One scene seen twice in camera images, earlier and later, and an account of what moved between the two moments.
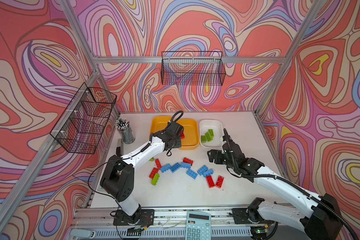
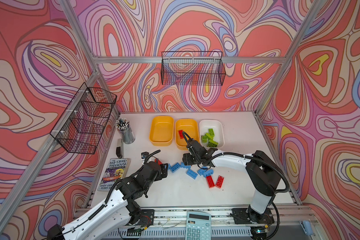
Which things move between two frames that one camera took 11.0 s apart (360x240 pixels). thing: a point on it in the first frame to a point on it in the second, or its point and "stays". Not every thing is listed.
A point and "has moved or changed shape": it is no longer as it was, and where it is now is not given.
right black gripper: [218, 154] to [186, 159]
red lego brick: [158, 163] stays
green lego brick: [211, 132] stays
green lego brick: [208, 138] stays
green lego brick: [154, 181] has moved or changed shape
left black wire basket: [80, 127] stays
